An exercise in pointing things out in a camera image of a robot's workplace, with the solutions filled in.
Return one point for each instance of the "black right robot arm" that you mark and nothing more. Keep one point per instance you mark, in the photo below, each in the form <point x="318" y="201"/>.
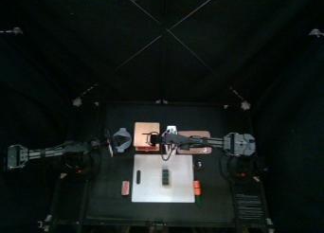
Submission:
<point x="236" y="143"/>

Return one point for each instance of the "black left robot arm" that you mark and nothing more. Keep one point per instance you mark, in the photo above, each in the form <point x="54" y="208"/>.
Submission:
<point x="42" y="153"/>

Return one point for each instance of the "tan rectangular plate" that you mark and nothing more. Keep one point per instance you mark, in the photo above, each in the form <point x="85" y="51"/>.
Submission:
<point x="200" y="150"/>

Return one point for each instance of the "dark green sushi roll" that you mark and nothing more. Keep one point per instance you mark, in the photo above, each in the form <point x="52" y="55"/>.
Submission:
<point x="166" y="176"/>

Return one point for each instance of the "pink salmon sushi piece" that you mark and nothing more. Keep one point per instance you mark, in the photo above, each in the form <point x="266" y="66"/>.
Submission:
<point x="127" y="188"/>

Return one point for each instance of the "white cutting board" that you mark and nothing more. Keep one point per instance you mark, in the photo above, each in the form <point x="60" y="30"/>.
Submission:
<point x="178" y="183"/>

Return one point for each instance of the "small black round cap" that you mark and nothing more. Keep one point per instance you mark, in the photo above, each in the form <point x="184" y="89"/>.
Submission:
<point x="199" y="164"/>

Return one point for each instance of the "orange toy carrot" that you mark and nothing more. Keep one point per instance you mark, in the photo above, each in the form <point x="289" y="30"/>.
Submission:
<point x="196" y="187"/>

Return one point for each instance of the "white text label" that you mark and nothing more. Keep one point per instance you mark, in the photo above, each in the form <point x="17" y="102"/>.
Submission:
<point x="250" y="206"/>

